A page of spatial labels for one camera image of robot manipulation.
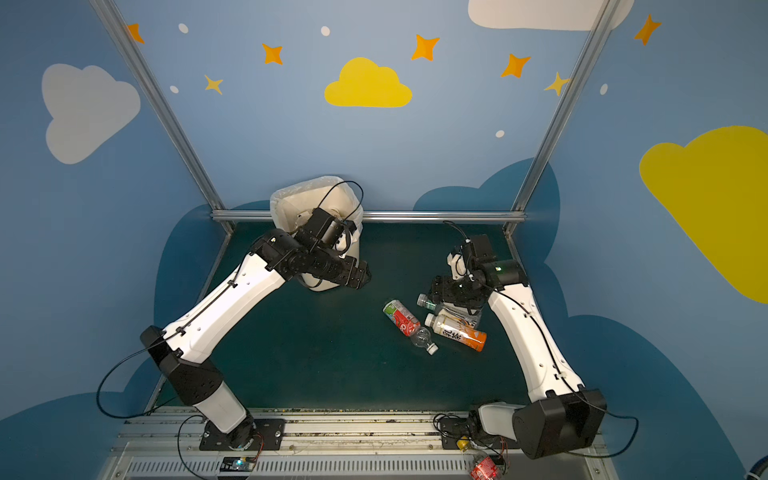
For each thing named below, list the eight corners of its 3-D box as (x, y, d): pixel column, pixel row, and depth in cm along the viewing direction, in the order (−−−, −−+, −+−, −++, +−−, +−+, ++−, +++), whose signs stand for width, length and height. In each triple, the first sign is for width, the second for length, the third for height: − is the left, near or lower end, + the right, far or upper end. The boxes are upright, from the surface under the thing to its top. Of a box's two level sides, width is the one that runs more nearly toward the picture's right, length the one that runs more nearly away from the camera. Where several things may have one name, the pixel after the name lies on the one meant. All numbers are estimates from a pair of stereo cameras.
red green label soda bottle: (429, 359, 87) (430, 354, 84) (382, 313, 97) (382, 307, 94) (440, 347, 90) (442, 342, 87) (394, 303, 99) (394, 297, 96)
